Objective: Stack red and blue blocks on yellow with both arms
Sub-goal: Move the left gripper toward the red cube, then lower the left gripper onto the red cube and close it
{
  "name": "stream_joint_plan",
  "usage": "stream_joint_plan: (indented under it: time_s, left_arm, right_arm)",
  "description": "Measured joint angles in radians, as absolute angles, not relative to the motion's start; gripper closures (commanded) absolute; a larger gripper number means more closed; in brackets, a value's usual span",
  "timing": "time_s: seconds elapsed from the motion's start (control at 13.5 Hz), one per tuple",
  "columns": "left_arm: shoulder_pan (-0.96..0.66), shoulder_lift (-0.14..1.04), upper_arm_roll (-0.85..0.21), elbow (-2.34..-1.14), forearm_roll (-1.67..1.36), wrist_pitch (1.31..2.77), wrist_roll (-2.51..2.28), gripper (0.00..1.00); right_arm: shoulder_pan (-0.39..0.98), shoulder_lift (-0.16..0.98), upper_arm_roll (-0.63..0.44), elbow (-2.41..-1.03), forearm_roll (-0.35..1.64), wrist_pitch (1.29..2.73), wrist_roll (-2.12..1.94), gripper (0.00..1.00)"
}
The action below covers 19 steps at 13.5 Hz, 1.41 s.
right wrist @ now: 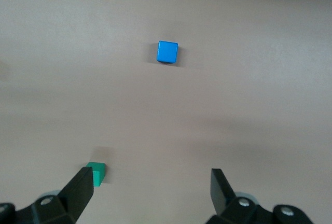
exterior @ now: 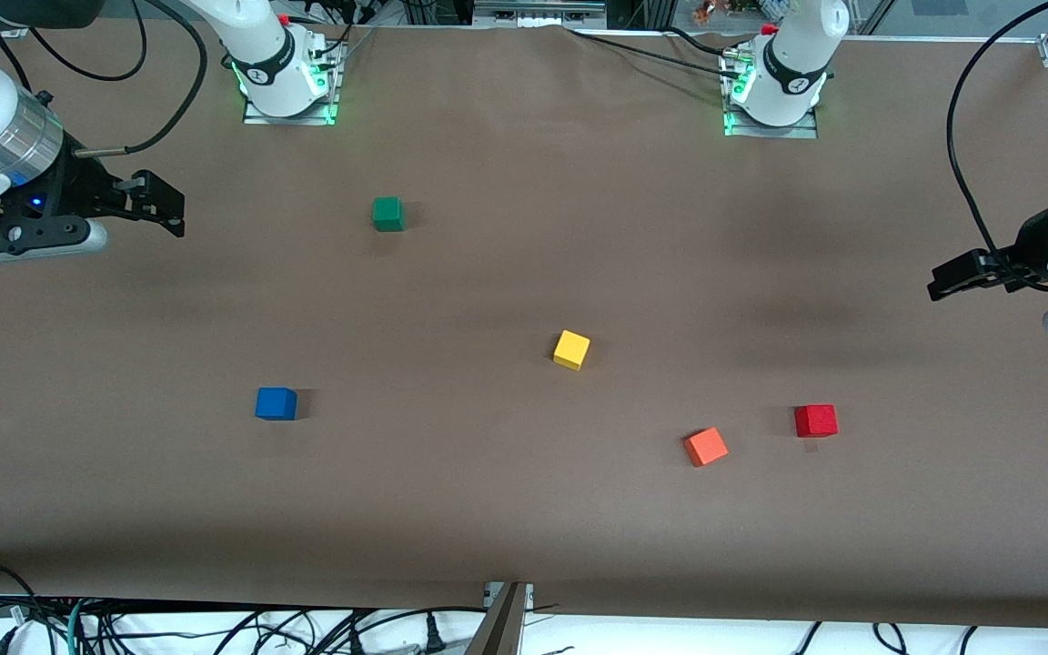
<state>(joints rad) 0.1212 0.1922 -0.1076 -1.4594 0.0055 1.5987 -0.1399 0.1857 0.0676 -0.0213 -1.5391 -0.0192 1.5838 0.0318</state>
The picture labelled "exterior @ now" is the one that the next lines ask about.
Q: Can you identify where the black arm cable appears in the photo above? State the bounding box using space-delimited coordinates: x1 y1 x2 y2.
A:
0 0 209 157
946 0 1048 294

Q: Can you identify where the brown table cover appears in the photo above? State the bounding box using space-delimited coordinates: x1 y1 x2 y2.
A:
0 25 1048 630

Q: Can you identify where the red wooden block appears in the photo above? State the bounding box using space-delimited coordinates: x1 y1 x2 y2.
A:
793 403 840 439

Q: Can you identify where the blue wooden block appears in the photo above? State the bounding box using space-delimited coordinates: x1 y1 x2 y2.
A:
255 387 298 422

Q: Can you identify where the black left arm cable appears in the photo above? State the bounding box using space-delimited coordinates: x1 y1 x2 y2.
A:
946 0 1048 294

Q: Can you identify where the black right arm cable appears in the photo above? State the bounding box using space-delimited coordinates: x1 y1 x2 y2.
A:
0 0 209 157

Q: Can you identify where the black base power cable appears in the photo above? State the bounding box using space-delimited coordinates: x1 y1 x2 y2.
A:
565 25 754 77

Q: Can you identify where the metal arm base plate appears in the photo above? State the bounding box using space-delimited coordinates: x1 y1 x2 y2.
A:
242 40 345 127
721 45 820 140

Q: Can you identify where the black plug cable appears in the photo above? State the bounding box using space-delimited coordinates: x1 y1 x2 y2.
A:
342 605 490 655

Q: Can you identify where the orange wooden block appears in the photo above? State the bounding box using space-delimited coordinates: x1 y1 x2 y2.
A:
682 426 731 469

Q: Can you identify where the yellow wooden block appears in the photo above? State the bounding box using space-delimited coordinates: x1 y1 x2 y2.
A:
552 329 592 372

